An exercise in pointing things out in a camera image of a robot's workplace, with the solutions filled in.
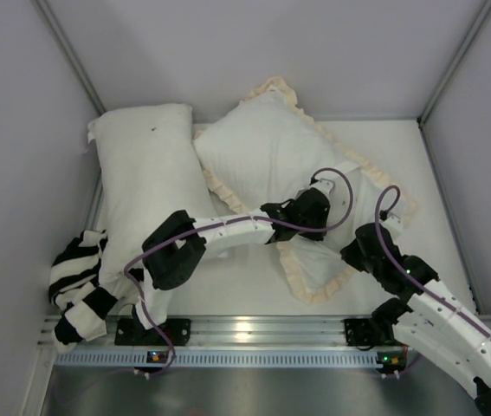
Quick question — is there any aluminium mounting rail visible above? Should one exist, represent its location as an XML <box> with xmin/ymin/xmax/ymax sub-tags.
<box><xmin>36</xmin><ymin>314</ymin><xmax>491</xmax><ymax>348</ymax></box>

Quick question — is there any perforated grey cable duct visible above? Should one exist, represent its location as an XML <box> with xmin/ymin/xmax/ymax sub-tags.
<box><xmin>55</xmin><ymin>348</ymin><xmax>414</xmax><ymax>369</ymax></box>

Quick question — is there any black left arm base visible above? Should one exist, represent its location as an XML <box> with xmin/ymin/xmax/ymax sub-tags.
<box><xmin>114</xmin><ymin>317</ymin><xmax>191</xmax><ymax>347</ymax></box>

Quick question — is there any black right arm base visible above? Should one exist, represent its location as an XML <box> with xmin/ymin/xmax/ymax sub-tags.
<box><xmin>344</xmin><ymin>318</ymin><xmax>400</xmax><ymax>351</ymax></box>

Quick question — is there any aluminium frame post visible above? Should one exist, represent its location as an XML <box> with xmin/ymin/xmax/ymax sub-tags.
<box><xmin>31</xmin><ymin>0</ymin><xmax>106</xmax><ymax>115</ymax></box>
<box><xmin>417</xmin><ymin>0</ymin><xmax>491</xmax><ymax>129</ymax></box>

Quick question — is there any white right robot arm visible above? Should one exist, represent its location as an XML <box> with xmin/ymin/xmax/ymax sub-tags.
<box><xmin>340</xmin><ymin>223</ymin><xmax>491</xmax><ymax>415</ymax></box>

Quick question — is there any right aluminium frame post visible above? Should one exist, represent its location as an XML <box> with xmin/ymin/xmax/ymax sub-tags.
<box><xmin>417</xmin><ymin>0</ymin><xmax>491</xmax><ymax>129</ymax></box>

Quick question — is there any black and white striped pillowcase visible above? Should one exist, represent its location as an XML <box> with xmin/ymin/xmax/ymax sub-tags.
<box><xmin>48</xmin><ymin>230</ymin><xmax>137</xmax><ymax>354</ymax></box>

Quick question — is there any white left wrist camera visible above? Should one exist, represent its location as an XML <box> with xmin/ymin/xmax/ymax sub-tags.
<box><xmin>310</xmin><ymin>179</ymin><xmax>336</xmax><ymax>195</ymax></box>

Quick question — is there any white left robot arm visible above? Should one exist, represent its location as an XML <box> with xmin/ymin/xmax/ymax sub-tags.
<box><xmin>134</xmin><ymin>179</ymin><xmax>333</xmax><ymax>330</ymax></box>

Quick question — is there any left aluminium frame post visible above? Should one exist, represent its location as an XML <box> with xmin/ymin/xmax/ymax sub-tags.
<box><xmin>31</xmin><ymin>0</ymin><xmax>106</xmax><ymax>115</ymax></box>

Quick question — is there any bare white pillow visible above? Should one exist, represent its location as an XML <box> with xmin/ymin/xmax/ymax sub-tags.
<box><xmin>88</xmin><ymin>104</ymin><xmax>217</xmax><ymax>283</ymax></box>

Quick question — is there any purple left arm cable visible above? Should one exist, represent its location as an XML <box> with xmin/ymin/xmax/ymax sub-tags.
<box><xmin>123</xmin><ymin>167</ymin><xmax>354</xmax><ymax>369</ymax></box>

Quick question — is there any grey pillowcase with cream frill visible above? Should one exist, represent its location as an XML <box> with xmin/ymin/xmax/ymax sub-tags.
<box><xmin>192</xmin><ymin>76</ymin><xmax>419</xmax><ymax>305</ymax></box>

